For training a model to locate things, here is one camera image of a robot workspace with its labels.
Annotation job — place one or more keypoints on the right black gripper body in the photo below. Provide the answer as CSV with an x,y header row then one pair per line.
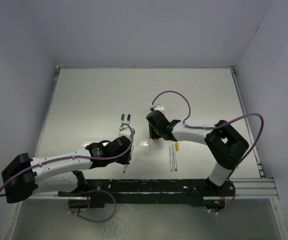
x,y
154,132

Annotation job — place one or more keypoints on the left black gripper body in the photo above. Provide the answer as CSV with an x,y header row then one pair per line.
x,y
123,160

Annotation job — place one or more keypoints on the purple marker pen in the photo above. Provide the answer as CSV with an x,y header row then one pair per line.
x,y
126,167

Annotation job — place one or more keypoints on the yellow pen cap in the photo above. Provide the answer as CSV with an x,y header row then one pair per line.
x,y
177,146

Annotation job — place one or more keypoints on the green marker pen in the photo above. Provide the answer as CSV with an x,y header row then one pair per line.
x,y
122,119

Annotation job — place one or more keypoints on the blue marker pen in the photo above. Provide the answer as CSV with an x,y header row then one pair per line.
x,y
128,119

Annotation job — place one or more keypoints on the yellow marker pen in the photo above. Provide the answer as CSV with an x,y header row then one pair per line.
x,y
171,159

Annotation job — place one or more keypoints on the red marker pen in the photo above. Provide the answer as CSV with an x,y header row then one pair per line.
x,y
174,158

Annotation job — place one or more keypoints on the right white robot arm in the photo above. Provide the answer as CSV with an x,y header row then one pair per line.
x,y
224,142

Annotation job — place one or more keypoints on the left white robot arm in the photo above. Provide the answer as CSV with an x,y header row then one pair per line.
x,y
25,176

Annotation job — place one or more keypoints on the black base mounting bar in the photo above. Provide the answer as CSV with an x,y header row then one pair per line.
x,y
96,193

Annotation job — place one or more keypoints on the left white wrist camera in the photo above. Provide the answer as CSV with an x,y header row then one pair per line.
x,y
126,132

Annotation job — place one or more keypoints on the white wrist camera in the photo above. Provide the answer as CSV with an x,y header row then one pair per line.
x,y
157,107
126,132

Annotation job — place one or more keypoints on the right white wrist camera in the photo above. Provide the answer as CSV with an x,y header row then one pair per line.
x,y
157,107

